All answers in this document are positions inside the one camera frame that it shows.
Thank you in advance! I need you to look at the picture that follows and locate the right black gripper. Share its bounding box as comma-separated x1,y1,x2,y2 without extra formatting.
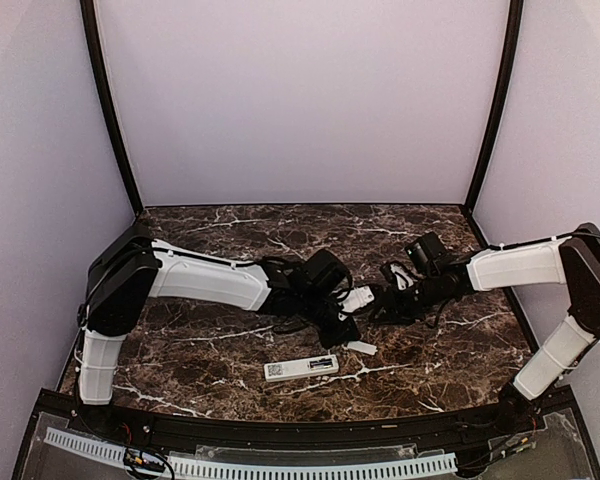
369,272,445,325

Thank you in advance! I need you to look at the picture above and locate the white battery cover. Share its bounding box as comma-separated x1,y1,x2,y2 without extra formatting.
345,341,377,356

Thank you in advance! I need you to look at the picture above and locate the white remote control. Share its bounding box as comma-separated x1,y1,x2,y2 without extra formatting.
263,354,339,382

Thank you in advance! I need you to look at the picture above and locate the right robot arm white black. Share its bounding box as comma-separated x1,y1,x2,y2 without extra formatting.
371,223,600,434

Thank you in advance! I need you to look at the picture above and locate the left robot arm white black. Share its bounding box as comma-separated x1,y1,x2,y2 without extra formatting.
77,224,361,436

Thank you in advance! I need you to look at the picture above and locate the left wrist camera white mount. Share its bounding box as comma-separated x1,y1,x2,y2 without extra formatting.
335,284,381,316

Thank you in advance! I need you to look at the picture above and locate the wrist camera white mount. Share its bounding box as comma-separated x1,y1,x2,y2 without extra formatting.
380,261,416,292
335,284,381,316

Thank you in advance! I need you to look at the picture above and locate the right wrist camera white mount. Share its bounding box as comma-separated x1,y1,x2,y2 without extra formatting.
380,261,416,292

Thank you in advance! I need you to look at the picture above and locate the black front rail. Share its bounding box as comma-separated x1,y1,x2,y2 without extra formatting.
69,406,530,450

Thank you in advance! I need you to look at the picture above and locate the white slotted cable duct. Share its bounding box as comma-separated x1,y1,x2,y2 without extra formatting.
43,427,457,479

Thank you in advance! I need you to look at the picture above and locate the right black frame post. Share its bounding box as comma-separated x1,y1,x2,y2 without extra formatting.
463,0,524,217

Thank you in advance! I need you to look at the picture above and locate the black frame post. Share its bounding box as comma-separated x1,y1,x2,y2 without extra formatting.
79,0,144,217
463,0,524,217

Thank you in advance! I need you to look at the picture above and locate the left black frame post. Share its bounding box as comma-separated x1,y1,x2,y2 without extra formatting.
79,0,144,217

